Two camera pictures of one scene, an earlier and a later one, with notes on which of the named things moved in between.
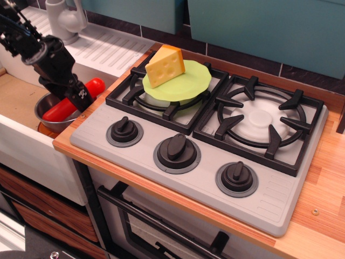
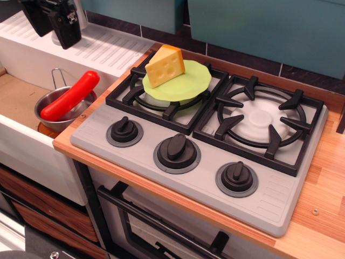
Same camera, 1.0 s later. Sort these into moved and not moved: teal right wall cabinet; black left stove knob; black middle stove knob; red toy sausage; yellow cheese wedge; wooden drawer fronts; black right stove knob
Moved: red toy sausage
Not moved: wooden drawer fronts; black right stove knob; teal right wall cabinet; yellow cheese wedge; black middle stove knob; black left stove knob
